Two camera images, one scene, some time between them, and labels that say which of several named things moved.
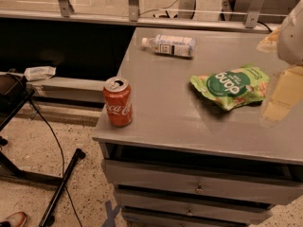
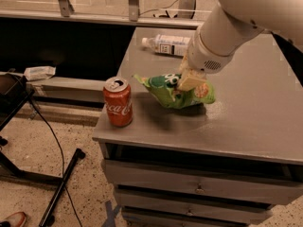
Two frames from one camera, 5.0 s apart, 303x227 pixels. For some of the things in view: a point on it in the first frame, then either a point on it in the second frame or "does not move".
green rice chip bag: x=235 y=87 to x=165 y=89
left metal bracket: x=65 y=7 does not move
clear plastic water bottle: x=175 y=45 does not move
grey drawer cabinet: x=197 y=153 does not move
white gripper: x=292 y=37 to x=204 y=58
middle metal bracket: x=133 y=2 does not move
